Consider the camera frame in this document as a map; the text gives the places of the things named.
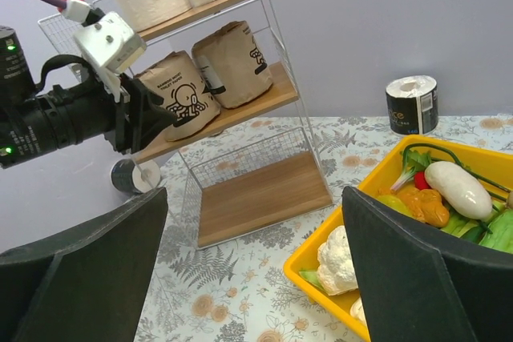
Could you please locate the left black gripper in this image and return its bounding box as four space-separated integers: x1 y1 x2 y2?
37 54 176 154

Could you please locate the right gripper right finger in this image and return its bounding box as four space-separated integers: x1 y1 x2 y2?
342 187 512 341

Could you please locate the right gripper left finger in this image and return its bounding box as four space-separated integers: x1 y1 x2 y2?
1 187 168 341

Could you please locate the brown printed paper roll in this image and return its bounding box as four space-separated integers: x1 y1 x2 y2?
192 21 273 109

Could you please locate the black roll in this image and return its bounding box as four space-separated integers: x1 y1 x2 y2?
110 159 161 194
386 75 438 135

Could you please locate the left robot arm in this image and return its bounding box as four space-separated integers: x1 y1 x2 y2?
1 26 178 169

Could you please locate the white cauliflower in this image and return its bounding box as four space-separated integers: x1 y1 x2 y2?
317 225 358 296

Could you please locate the black wrapped roll on side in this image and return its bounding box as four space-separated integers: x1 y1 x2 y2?
110 159 161 194

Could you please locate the green cucumber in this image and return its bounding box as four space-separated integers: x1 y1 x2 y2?
441 201 512 254

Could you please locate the yellow orange pepper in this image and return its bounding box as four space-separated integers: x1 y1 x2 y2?
396 186 450 228

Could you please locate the white radish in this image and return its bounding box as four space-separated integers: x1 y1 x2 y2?
424 161 492 220

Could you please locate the bok choy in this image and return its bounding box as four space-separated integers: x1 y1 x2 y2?
390 148 432 191

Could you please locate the floral table mat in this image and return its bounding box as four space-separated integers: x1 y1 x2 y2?
135 115 512 341

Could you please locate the yellow plastic bin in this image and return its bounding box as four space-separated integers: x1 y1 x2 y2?
284 135 512 341

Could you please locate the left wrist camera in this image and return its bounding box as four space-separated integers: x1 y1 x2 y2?
59 0 147 88

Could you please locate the white wire wooden shelf rack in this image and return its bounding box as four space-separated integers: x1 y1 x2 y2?
38 0 336 250

